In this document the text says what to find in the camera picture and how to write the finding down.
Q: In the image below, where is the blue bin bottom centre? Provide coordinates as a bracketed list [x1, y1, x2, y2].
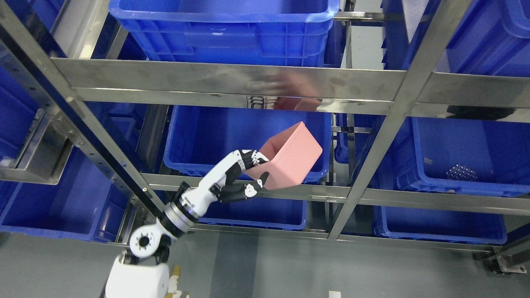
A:
[199, 197, 308, 231]

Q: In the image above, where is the pink plastic storage box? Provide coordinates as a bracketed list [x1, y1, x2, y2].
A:
[244, 121, 323, 190]

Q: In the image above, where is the blue bin right shelf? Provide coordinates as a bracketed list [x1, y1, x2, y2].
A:
[372, 117, 530, 197]

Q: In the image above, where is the blue bin bottom right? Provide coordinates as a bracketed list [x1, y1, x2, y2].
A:
[372, 206, 508, 245]

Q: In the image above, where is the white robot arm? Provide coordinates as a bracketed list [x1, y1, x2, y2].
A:
[102, 202, 198, 298]

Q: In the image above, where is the blue bin far left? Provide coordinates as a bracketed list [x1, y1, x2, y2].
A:
[0, 66, 133, 243]

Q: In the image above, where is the blue bin shelf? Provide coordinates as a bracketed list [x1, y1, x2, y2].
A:
[163, 106, 332, 184]
[108, 0, 340, 67]
[372, 117, 530, 197]

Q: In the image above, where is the stainless steel shelf rack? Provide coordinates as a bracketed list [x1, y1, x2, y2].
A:
[0, 0, 530, 274]

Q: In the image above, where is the blue bin top right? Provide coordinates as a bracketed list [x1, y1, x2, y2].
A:
[381, 0, 530, 77]

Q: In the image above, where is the blue bin middle shelf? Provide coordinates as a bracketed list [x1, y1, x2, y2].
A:
[163, 106, 332, 184]

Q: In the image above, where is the blue bin top shelf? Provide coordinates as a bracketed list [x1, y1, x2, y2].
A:
[108, 0, 340, 67]

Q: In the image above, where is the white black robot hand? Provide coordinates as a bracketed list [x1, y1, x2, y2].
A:
[175, 149, 269, 221]

